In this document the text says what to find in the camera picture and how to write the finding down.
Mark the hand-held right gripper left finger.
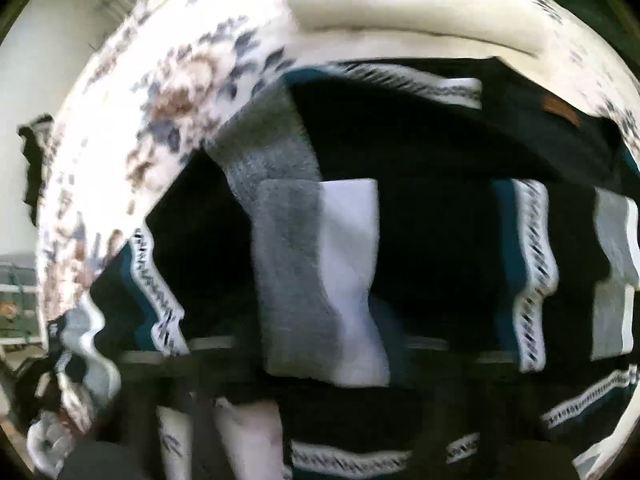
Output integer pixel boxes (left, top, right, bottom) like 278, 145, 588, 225
117, 342, 293, 480

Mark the metal shelf rack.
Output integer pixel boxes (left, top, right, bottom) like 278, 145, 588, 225
0, 254, 48, 352

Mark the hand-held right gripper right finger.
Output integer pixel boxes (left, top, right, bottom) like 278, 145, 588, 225
400, 340, 583, 480

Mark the floral bed sheet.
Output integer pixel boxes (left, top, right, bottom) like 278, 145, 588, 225
25, 0, 640, 466

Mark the striped knit sweater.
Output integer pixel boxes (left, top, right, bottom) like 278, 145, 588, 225
50, 60, 640, 480

